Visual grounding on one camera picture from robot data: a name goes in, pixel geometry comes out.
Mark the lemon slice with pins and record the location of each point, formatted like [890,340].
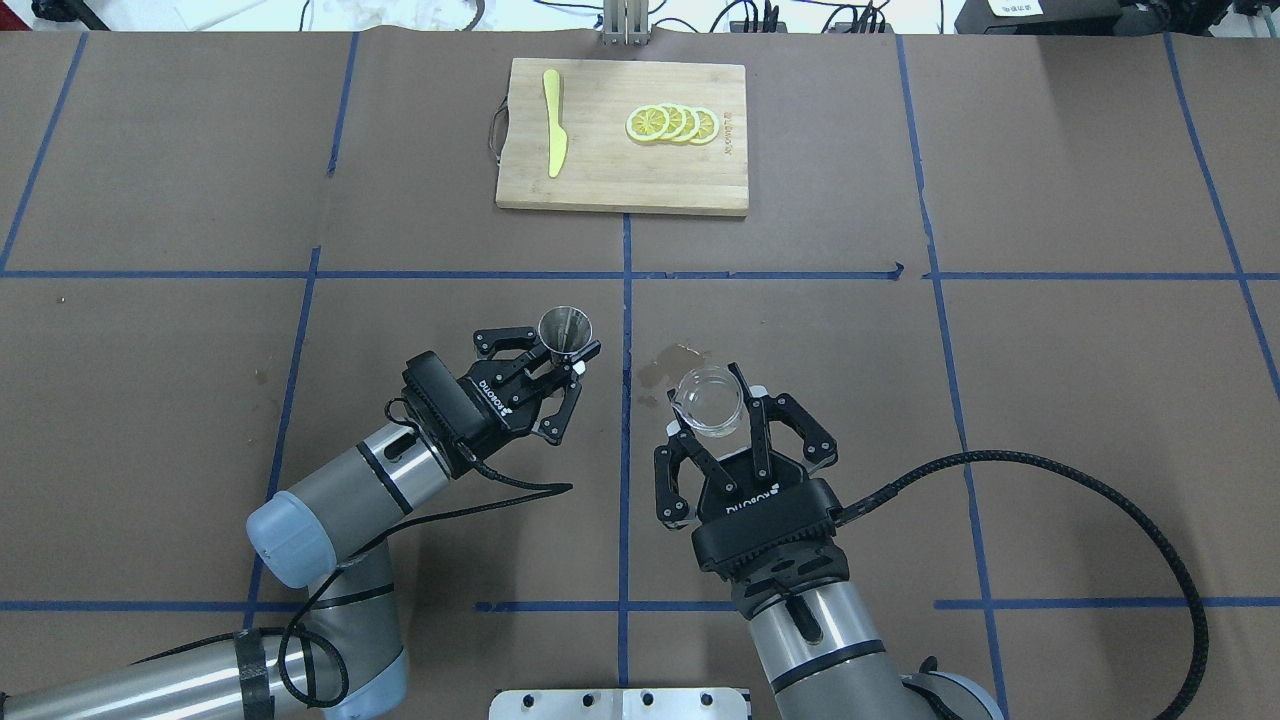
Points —
[669,122]

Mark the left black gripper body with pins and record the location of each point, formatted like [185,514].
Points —
[497,406]

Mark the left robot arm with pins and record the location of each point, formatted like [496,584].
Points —
[342,653]

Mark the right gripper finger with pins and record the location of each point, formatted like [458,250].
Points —
[817,447]
[679,477]

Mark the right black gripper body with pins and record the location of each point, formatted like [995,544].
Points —
[752,495]

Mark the aluminium frame post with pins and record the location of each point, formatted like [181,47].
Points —
[625,23]

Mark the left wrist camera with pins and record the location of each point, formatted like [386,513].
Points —
[439,402]

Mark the clear glass beaker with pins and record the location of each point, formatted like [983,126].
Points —
[709,401]

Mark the yellow plastic knife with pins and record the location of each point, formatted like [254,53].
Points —
[552,84]

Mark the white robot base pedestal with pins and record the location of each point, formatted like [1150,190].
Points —
[623,703]

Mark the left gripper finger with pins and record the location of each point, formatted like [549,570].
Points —
[488,343]
[563,382]

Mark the steel measuring jigger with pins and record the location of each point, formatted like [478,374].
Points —
[567,334]

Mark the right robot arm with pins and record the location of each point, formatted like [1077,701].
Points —
[819,649]

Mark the wooden cutting board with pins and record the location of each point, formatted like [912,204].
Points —
[605,170]

